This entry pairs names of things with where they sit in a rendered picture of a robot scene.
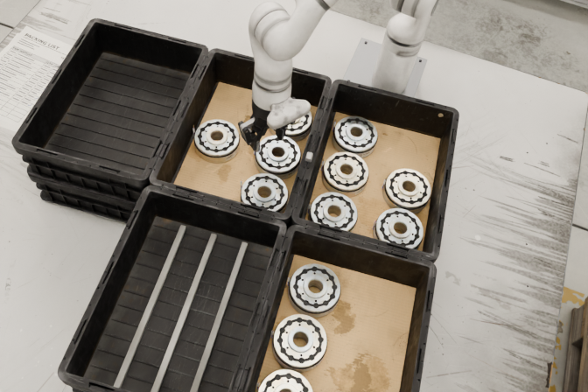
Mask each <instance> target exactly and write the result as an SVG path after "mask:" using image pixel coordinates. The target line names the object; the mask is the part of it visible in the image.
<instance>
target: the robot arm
mask: <svg viewBox="0 0 588 392"><path fill-rule="evenodd" d="M337 1H338V0H295V2H296V9H295V10H294V12H293V14H292V16H290V15H289V13H288V12H287V11H286V9H285V8H284V7H283V6H282V5H280V4H279V3H276V2H264V3H261V4H259V5H258V6H257V7H256V8H255V9H254V11H253V12H252V14H251V16H250V19H249V22H248V35H249V40H250V44H251V48H252V53H253V55H254V59H255V71H254V80H253V84H252V104H251V106H252V111H253V113H252V115H251V117H250V120H248V121H247V122H243V121H240V122H238V126H239V130H240V132H241V137H242V138H243V139H244V141H245V142H246V143H247V145H250V147H251V148H252V149H253V151H255V152H258V151H260V140H261V138H262V136H265V134H266V132H267V130H268V128H271V129H273V130H276V136H277V137H278V139H279V140H280V141H282V140H284V136H285V133H286V129H287V128H288V125H289V124H293V123H295V121H296V120H297V119H299V118H301V117H303V116H306V115H307V114H308V113H309V112H310V108H311V104H310V103H309V102H308V101H306V100H296V99H295V97H291V76H292V68H293V64H292V58H293V57H295V56H296V55H297V54H298V53H299V52H300V51H301V50H302V49H303V48H304V46H305V44H306V43H307V41H308V39H309V38H310V36H311V35H312V33H313V31H314V30H315V28H316V27H317V25H318V23H319V21H320V19H321V18H322V17H323V16H324V14H325V13H326V12H327V11H328V10H329V9H330V8H331V7H332V6H333V5H334V4H335V3H336V2H337ZM438 1H439V0H389V4H390V6H391V8H393V9H394V10H395V11H398V12H401V13H399V14H396V15H394V16H393V17H392V18H391V19H390V20H389V21H388V26H387V29H386V32H385V35H384V39H383V41H382V44H381V50H380V53H379V56H378V59H377V62H376V65H375V68H374V73H373V77H372V83H373V85H374V87H375V88H379V89H382V90H386V91H389V92H393V93H397V94H400V93H402V92H403V91H404V89H405V88H406V86H407V83H408V81H409V78H410V75H411V72H412V69H413V66H414V65H415V62H416V59H417V55H418V53H419V50H420V47H421V45H422V43H423V40H424V36H425V33H426V31H427V28H428V25H429V23H430V21H431V17H432V15H433V13H434V11H435V9H436V8H437V5H438ZM251 127H252V129H251Z"/></svg>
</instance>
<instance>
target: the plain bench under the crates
mask: <svg viewBox="0 0 588 392"><path fill-rule="evenodd" d="M264 2H276V3H278V4H280V5H282V6H283V7H284V8H285V9H286V11H287V12H288V13H289V15H290V16H292V14H293V12H294V10H295V9H296V2H295V0H39V1H38V3H37V4H36V5H35V6H34V7H33V8H32V9H31V10H30V11H29V12H28V13H27V15H26V16H25V17H24V18H23V19H22V20H21V21H20V22H19V23H18V24H17V26H16V27H15V28H14V29H13V30H12V31H11V32H10V33H9V34H8V35H7V36H6V37H5V39H4V40H3V41H2V42H1V43H0V52H1V51H2V50H3V49H4V48H5V47H6V46H7V45H8V44H9V43H10V42H11V41H12V40H13V38H14V37H15V36H16V35H17V33H20V32H21V31H22V30H23V29H24V28H25V27H26V26H28V27H30V28H32V29H33V30H35V31H38V32H41V33H43V34H45V35H47V36H49V37H52V38H54V39H57V40H59V41H62V42H64V43H66V44H69V45H70V46H73V45H74V43H75V42H76V40H77V39H78V37H79V36H80V35H81V33H82V32H83V30H84V28H85V27H86V25H87V24H88V22H89V21H90V20H91V19H93V18H101V19H105V20H108V21H112V22H116V23H119V24H123V25H129V26H133V27H136V28H140V29H144V30H146V31H150V32H156V33H160V34H164V35H167V36H171V37H174V38H178V39H184V40H188V41H192V42H195V43H199V44H202V45H205V46H207V47H208V51H210V50H211V49H214V48H220V49H223V50H227V51H230V52H234V53H240V54H244V55H248V56H251V57H254V55H253V53H252V48H251V44H250V40H249V19H250V16H251V14H252V12H253V11H254V9H255V8H256V7H257V6H258V5H259V4H262V3H264ZM386 29H387V28H386V27H383V26H380V25H378V24H372V23H369V22H367V21H364V20H361V19H358V18H356V17H351V16H348V15H345V14H342V13H339V12H337V11H334V10H328V11H327V12H326V13H325V14H324V16H323V17H322V18H321V19H320V21H319V23H318V25H317V27H316V28H315V30H314V31H313V33H312V35H311V36H310V38H309V39H308V41H307V43H306V44H305V46H304V48H303V49H302V50H301V51H300V52H299V53H298V54H297V55H296V56H295V57H293V58H292V64H293V67H295V68H299V69H303V70H306V71H310V72H314V73H317V74H323V75H326V76H328V77H330V78H331V80H332V84H333V82H334V81H335V80H339V79H341V80H343V77H344V75H345V73H346V71H347V68H348V66H349V64H350V62H351V60H352V57H353V56H354V53H355V51H356V49H357V46H358V44H359V43H360V41H361V38H364V39H368V40H371V41H374V42H376V43H379V44H382V41H383V39H384V35H385V32H386ZM417 56H418V57H421V58H424V59H427V63H426V66H425V69H424V70H423V75H422V78H421V80H420V83H419V85H418V88H417V91H416V95H415V97H414V98H417V99H421V100H425V101H428V102H435V103H438V104H442V105H445V106H449V107H453V108H455V109H456V110H457V111H458V112H459V120H458V132H457V138H456V144H455V151H454V157H453V162H452V168H451V180H450V186H449V192H448V199H447V205H446V211H445V217H444V229H443V235H442V241H441V247H440V253H439V257H438V258H437V260H436V261H435V262H434V264H435V265H436V267H437V277H436V283H435V290H434V296H433V302H432V308H431V315H430V325H429V331H428V338H427V344H426V350H425V356H424V363H423V374H422V380H421V387H420V392H550V381H551V374H552V368H553V361H554V354H555V348H556V342H557V329H558V323H559V317H560V311H561V303H562V297H563V291H564V279H565V272H566V266H567V259H568V253H569V246H570V240H571V228H572V222H573V215H574V208H575V202H576V196H577V189H578V177H579V171H580V164H581V157H582V151H583V145H584V138H585V126H586V120H587V113H588V94H587V93H586V92H585V91H582V90H579V89H575V88H573V87H568V86H565V85H563V84H560V83H557V82H554V81H552V80H546V79H544V78H541V77H538V76H535V75H533V74H530V73H524V72H522V71H519V70H516V69H513V68H511V67H508V66H503V65H500V64H497V63H494V62H492V61H489V60H486V59H482V58H479V57H476V56H472V55H470V54H467V53H464V52H460V51H457V50H454V49H451V48H448V47H445V46H442V45H438V44H435V43H432V42H430V41H427V40H423V43H422V45H421V47H420V50H419V53H418V55H417ZM16 133H17V132H16V131H13V130H10V129H6V128H3V127H0V392H73V390H72V388H71V387H70V386H68V385H66V384H65V383H64V382H62V380H61V379H60V378H59V377H58V368H59V365H60V363H61V361H62V359H63V357H64V354H65V352H66V350H67V348H68V346H69V344H70V342H71V340H72V338H73V336H74V333H75V331H76V329H77V327H78V325H79V323H80V322H81V319H82V316H83V314H84V312H85V310H86V309H87V307H88V304H89V302H90V300H91V297H92V296H93V294H94V292H95V289H96V287H97V285H98V283H99V282H100V279H101V277H102V274H103V272H104V270H105V269H106V267H107V265H108V263H109V259H110V257H111V256H112V254H113V252H114V250H115V248H116V245H117V243H118V241H119V239H120V237H121V235H122V233H123V230H124V229H125V227H126V224H127V223H124V222H120V221H118V220H112V219H109V218H105V217H102V216H99V215H96V214H92V213H87V212H83V211H81V210H77V209H73V208H71V207H67V206H62V205H58V204H55V203H52V202H49V201H45V200H42V199H41V198H40V193H41V191H42V190H39V189H38V188H37V187H36V183H35V182H32V181H31V180H30V178H29V176H28V174H27V166H28V165H29V164H28V163H25V162H24V161H23V159H22V156H23V155H20V154H18V153H16V151H15V149H14V148H13V146H12V144H11V140H12V138H13V137H14V136H15V134H16Z"/></svg>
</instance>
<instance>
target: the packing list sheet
mask: <svg viewBox="0 0 588 392"><path fill-rule="evenodd" d="M72 47H73V46H72V45H69V44H66V43H64V42H62V41H59V40H57V39H56V38H52V37H49V36H47V35H45V34H43V33H41V32H39V31H35V30H33V29H32V28H30V27H28V26H26V27H25V28H24V29H23V30H22V31H21V32H20V33H17V35H16V36H15V37H14V38H13V40H12V41H11V42H10V43H9V44H8V45H7V46H6V47H5V48H4V49H3V50H2V51H1V52H0V127H3V128H6V129H8V130H13V131H16V132H17V131H18V129H19V127H20V126H21V124H22V123H23V121H24V120H25V118H26V117H27V116H28V114H29V113H30V111H31V110H32V108H33V106H34V105H35V103H36V101H37V100H38V98H39V97H40V96H41V94H42V93H43V91H44V90H45V88H46V86H47V85H48V83H49V82H50V80H51V78H52V77H53V76H54V74H55V73H56V71H57V70H58V68H59V67H60V65H61V63H62V62H63V60H64V59H65V57H66V56H67V54H68V53H69V51H70V50H71V48H72Z"/></svg>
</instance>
